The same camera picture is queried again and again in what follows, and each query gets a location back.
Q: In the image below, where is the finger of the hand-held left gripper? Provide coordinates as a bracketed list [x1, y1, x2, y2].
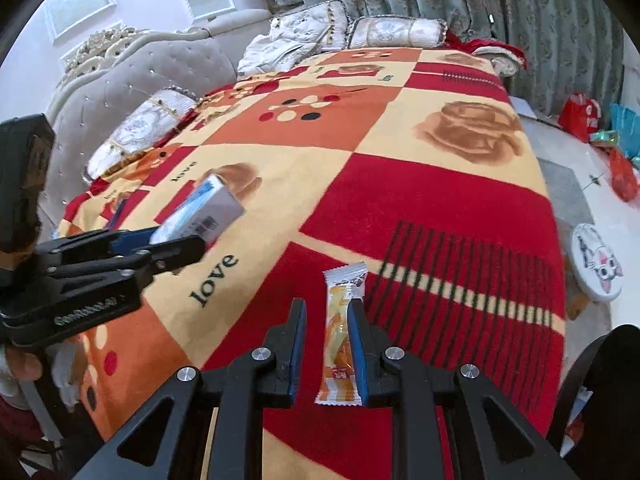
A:
[35, 227, 161, 268]
[115, 236, 207, 281]

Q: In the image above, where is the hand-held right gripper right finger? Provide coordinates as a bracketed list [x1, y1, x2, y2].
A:
[346, 297, 581, 480]

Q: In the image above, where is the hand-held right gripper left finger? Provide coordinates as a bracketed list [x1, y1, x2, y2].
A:
[72, 297, 308, 480]

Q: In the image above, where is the orange snack packet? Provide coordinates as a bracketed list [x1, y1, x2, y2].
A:
[314, 261, 368, 407]

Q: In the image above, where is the small blue and white box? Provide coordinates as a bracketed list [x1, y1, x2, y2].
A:
[152, 174, 246, 251]

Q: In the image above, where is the black round bin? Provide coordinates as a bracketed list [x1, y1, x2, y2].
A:
[547, 324, 640, 480]

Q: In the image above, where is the person's left hand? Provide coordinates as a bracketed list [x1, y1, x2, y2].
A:
[10, 345, 46, 383]

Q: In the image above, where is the striped bolster pillow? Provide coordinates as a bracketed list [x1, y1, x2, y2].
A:
[82, 87, 198, 183]

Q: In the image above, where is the red and yellow printed blanket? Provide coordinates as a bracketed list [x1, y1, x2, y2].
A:
[52, 47, 568, 480]

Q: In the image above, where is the grey tufted sofa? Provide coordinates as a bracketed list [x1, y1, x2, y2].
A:
[47, 7, 273, 196]

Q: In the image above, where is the cat print round stool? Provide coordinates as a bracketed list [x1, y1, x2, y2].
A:
[567, 222, 625, 318]

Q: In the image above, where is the grey floor rug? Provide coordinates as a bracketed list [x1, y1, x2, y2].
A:
[537, 157, 598, 241]

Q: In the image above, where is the ornate square pillow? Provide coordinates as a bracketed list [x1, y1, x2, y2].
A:
[267, 0, 351, 53]

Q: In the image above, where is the red plastic bag on floor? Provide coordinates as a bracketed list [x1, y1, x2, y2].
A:
[607, 150, 640, 203]

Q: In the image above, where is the wide ornate pillow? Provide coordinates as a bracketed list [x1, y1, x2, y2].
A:
[347, 16, 448, 51]

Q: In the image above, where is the red shopping bag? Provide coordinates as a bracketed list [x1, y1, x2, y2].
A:
[557, 92, 603, 143]

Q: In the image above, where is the red plush cloth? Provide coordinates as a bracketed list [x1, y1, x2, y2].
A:
[442, 30, 528, 73]

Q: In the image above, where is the blue shopping bag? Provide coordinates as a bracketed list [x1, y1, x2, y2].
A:
[607, 102, 640, 156]

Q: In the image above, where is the green patterned curtain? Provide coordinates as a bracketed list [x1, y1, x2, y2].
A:
[240, 0, 626, 116]

